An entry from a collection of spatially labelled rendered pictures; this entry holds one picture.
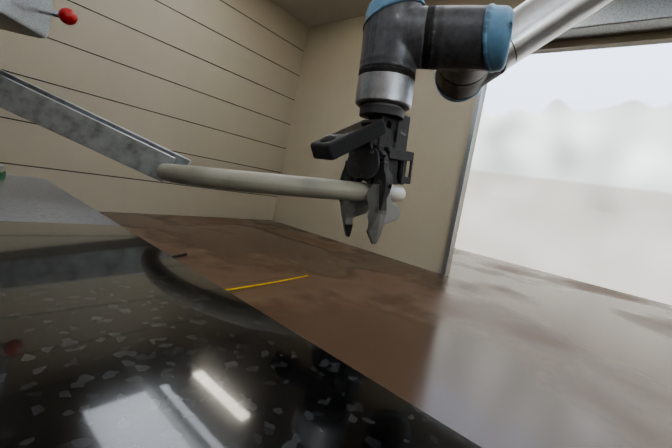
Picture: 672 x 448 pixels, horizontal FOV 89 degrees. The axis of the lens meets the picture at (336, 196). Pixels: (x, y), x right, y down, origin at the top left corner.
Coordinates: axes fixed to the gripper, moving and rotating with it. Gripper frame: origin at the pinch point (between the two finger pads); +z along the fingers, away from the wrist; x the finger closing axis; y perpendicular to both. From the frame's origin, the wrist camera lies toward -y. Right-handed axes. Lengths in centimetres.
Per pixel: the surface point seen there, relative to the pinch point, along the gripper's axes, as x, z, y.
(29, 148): 497, -4, -63
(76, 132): 37, -11, -35
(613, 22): 75, -210, 406
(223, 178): 8.2, -6.1, -19.4
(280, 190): 2.7, -5.4, -13.2
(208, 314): -14.6, 3.4, -28.2
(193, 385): -22.6, 3.5, -31.6
